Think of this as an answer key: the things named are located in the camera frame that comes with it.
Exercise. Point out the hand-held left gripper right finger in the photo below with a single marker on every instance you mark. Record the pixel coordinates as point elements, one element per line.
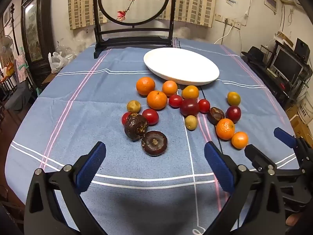
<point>218,166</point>

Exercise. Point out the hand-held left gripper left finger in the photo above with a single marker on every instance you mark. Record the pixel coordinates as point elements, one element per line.
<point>90,166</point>

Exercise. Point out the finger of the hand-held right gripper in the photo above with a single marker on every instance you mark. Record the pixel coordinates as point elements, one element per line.
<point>256,155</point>
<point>285,137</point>

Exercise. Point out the small mandarin orange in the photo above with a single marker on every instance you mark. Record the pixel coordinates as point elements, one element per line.
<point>169,88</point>
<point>239,140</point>

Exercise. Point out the small brown mangosteen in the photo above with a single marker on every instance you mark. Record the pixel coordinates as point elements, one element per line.
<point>215,115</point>

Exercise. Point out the yellow-green tomato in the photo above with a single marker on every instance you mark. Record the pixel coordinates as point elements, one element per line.
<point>234,98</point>

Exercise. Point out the red cherry tomato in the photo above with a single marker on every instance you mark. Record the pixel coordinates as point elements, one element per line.
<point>125,118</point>
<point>175,101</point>
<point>204,106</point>
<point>150,116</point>

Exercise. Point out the dark red plum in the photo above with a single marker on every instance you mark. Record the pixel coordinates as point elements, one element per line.
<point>233,114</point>
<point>189,107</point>

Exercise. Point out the small yellow-green fruit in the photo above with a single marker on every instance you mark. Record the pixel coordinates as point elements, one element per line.
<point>133,106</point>
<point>191,122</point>

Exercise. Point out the orange-yellow tomato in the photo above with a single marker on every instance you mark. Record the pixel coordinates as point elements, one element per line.
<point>190,92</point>

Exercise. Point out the white round plate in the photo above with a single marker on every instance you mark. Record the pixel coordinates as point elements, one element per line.
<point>181,66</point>

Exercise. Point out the cardboard box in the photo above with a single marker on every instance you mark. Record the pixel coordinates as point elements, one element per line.
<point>300,128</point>

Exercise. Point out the white plastic bucket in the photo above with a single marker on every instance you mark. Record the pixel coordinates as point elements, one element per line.
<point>305,109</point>

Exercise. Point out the computer monitor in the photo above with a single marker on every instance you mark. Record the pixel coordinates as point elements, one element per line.
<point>286,64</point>

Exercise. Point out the black hat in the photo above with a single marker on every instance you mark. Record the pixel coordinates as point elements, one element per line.
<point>254,53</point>

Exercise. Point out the black speaker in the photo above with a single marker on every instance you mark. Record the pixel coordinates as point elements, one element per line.
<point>302,49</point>

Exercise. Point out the white plastic bag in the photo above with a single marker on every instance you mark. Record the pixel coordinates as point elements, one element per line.
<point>57,62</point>

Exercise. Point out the round embroidered screen black stand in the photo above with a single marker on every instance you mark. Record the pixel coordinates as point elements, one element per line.
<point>133,36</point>

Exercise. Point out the dark wooden framed painting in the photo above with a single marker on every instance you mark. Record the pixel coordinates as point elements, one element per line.
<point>34,36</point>

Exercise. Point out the white standing fan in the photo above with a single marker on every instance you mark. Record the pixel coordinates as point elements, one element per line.
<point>6,46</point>

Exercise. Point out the beige checked curtain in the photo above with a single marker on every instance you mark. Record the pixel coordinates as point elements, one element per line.
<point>193,2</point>

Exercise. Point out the wall socket strip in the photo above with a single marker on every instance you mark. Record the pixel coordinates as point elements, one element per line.
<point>228,21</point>

